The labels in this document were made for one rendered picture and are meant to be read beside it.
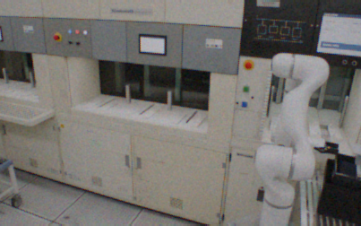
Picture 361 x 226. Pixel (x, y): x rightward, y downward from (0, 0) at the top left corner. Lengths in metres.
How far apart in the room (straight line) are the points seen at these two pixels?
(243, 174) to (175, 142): 0.53
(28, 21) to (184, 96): 1.38
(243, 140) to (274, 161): 0.83
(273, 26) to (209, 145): 0.88
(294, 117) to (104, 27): 1.44
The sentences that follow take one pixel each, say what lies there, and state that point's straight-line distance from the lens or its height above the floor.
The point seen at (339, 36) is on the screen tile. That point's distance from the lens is 1.76.
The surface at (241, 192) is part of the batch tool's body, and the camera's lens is 2.14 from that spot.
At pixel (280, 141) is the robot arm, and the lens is 1.45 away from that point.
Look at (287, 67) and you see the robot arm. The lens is 1.20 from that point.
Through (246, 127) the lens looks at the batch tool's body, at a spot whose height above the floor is 0.94.
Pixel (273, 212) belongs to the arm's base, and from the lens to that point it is 1.25.
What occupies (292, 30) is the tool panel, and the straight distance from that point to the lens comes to 1.73.
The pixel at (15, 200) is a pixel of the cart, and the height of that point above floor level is 0.09.
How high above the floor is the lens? 1.69
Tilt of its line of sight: 22 degrees down
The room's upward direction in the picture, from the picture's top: 2 degrees clockwise
